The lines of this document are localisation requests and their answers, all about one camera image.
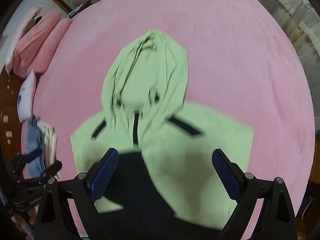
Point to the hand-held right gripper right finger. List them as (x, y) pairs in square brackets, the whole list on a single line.
[(226, 175)]

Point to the white and blue booklet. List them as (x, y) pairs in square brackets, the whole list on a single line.
[(75, 11)]

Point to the folded blue jeans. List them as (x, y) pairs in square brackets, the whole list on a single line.
[(33, 135)]

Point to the lace cloth covered furniture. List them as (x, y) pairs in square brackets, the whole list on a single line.
[(295, 10)]

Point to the white cushion with blue print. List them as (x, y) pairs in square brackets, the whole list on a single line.
[(26, 97)]

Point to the wooden headboard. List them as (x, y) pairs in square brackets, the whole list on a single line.
[(7, 120)]

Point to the pink lace-trimmed pillow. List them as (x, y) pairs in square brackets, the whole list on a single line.
[(27, 17)]

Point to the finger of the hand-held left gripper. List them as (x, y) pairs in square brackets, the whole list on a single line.
[(53, 167), (35, 152)]

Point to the green and black hooded jacket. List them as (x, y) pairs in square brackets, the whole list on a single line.
[(155, 80)]

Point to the pink bed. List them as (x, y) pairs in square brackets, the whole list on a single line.
[(225, 42)]

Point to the folded cream clothes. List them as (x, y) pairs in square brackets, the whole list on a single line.
[(50, 142)]

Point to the folded pink quilt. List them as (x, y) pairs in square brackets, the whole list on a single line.
[(37, 45)]

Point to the dark round container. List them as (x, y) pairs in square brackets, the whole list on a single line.
[(310, 200)]

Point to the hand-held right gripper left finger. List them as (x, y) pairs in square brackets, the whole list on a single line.
[(103, 175)]

